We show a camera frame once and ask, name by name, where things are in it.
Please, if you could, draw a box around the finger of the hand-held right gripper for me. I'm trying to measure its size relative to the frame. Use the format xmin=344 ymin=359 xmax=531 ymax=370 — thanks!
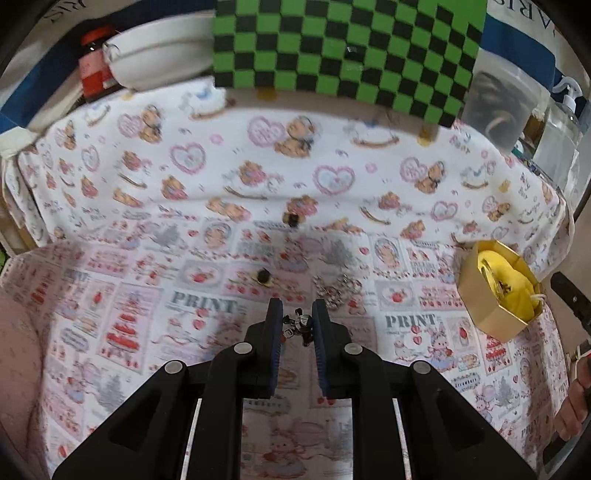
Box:
xmin=550 ymin=271 xmax=591 ymax=333

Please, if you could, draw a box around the red jar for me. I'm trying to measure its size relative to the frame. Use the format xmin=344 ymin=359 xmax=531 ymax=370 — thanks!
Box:
xmin=78 ymin=25 xmax=118 ymax=100

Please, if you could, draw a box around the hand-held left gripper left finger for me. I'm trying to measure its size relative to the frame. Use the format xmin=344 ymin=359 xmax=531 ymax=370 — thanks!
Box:
xmin=52 ymin=298 xmax=283 ymax=480

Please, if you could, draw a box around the yellow cloth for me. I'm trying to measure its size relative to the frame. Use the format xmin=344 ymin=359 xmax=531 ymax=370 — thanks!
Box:
xmin=475 ymin=249 xmax=542 ymax=321

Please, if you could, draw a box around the bear print cloth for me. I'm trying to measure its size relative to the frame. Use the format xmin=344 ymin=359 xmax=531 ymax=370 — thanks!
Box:
xmin=4 ymin=76 xmax=571 ymax=278

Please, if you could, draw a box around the person's right hand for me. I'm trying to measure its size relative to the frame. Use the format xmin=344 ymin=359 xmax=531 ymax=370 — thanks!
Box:
xmin=554 ymin=376 xmax=591 ymax=440

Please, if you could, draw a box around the green checkered tissue box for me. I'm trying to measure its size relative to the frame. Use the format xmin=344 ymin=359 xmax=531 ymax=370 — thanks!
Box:
xmin=211 ymin=0 xmax=488 ymax=127

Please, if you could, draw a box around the clear spray bottle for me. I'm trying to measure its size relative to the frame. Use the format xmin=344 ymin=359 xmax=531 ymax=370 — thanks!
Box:
xmin=538 ymin=76 xmax=587 ymax=185

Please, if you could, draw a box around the white bowl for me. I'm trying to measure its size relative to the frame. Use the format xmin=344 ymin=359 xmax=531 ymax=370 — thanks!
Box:
xmin=102 ymin=14 xmax=215 ymax=90

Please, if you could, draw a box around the black charm jewelry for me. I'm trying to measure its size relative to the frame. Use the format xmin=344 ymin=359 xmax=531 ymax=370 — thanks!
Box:
xmin=281 ymin=310 xmax=315 ymax=347

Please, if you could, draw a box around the clear plastic container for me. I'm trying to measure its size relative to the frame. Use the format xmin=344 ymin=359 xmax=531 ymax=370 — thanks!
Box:
xmin=462 ymin=48 xmax=552 ymax=153

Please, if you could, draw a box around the pink dotted blanket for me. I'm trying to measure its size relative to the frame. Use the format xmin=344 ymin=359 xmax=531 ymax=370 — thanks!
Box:
xmin=0 ymin=291 xmax=47 ymax=462

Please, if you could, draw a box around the silver chain bracelet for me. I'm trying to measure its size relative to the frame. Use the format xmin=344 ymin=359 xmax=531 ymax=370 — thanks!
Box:
xmin=314 ymin=273 xmax=365 ymax=308

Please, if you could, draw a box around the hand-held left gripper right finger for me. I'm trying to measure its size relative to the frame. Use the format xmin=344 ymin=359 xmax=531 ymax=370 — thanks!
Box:
xmin=311 ymin=299 xmax=539 ymax=480

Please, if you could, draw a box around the gold octagonal jewelry box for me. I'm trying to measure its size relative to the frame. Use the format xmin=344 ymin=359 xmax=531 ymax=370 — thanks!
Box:
xmin=457 ymin=239 xmax=546 ymax=343

